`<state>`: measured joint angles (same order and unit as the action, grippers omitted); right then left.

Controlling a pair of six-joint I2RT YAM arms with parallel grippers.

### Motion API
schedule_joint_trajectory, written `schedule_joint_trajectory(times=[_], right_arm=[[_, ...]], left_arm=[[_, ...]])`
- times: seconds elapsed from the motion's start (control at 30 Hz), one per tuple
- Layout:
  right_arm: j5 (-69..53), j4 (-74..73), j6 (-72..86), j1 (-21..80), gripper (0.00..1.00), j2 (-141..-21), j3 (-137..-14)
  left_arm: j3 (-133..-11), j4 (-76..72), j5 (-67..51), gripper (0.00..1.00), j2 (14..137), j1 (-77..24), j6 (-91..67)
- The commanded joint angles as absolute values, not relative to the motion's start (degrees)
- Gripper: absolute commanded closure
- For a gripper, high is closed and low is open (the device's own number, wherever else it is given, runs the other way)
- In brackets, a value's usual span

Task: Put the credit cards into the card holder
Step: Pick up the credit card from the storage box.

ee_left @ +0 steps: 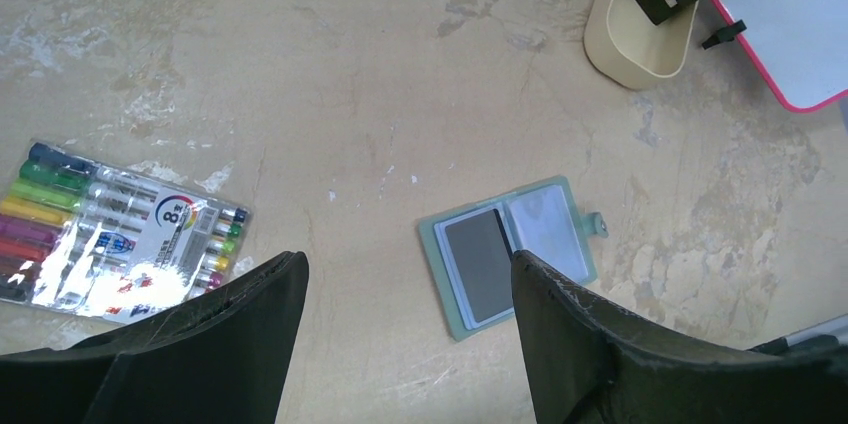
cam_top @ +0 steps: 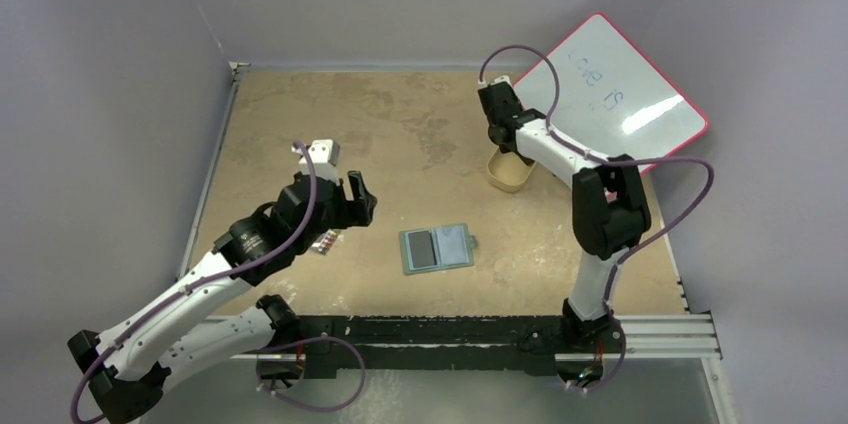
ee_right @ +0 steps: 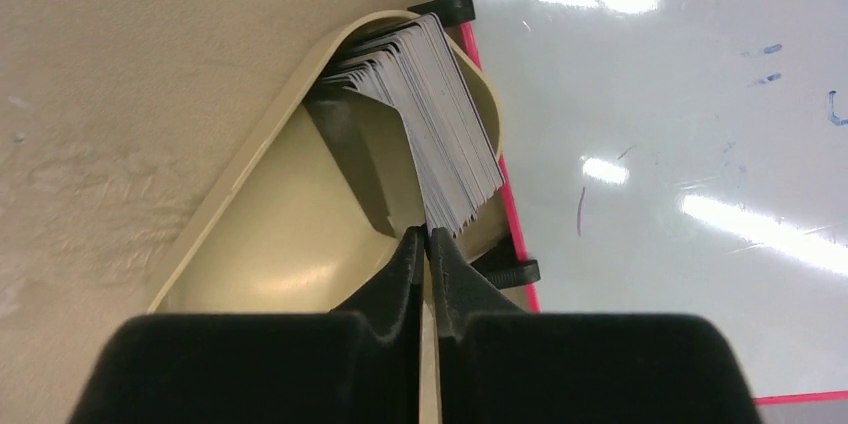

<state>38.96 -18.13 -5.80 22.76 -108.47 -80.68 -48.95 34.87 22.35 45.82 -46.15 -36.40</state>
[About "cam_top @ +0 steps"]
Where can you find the green card holder wallet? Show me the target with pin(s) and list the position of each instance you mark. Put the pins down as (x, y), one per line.
(454, 247)

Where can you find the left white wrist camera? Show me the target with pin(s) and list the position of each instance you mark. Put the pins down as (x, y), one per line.
(319, 158)

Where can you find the colourful marker pack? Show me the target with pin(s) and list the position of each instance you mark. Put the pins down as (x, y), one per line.
(325, 242)

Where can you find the beige oval tray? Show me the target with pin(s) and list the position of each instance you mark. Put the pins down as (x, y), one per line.
(507, 172)

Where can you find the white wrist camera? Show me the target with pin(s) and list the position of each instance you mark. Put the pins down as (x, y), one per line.
(503, 79)
(319, 158)

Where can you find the pink framed whiteboard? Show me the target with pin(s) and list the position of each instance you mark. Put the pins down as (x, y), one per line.
(604, 97)

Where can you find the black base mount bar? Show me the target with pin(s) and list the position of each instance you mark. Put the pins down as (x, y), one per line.
(536, 345)

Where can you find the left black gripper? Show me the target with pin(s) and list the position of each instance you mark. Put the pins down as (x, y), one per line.
(363, 203)

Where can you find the aluminium rail frame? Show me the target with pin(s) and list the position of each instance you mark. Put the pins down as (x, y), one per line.
(682, 337)

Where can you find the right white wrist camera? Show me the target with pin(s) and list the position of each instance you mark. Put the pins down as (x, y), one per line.
(503, 79)

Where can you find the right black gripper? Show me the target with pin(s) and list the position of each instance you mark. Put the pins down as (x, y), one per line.
(497, 100)

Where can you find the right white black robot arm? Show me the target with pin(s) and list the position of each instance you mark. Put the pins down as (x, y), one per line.
(609, 210)

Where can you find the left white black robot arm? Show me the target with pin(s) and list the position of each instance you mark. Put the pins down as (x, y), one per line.
(128, 368)

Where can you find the black VIP card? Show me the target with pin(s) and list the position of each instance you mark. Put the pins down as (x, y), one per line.
(420, 250)

